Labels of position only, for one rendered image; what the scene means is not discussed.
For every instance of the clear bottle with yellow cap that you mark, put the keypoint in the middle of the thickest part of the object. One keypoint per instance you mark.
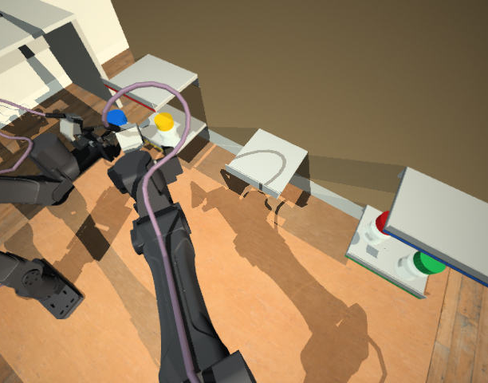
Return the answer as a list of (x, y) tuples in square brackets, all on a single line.
[(167, 130)]

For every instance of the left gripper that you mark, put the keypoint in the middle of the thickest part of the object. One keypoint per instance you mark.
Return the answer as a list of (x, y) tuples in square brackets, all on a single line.
[(91, 147)]

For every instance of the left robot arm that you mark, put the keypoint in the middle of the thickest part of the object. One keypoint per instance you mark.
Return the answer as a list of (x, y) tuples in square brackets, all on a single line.
[(26, 277)]

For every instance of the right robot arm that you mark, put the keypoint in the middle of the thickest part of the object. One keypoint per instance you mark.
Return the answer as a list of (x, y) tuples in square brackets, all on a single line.
[(190, 346)]

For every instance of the white bottle with red cap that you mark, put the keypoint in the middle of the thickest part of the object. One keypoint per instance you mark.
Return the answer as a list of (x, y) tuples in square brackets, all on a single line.
[(372, 233)]

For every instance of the white bottle with green cap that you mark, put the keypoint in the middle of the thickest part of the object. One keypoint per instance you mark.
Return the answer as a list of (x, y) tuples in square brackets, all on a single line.
[(417, 265)]

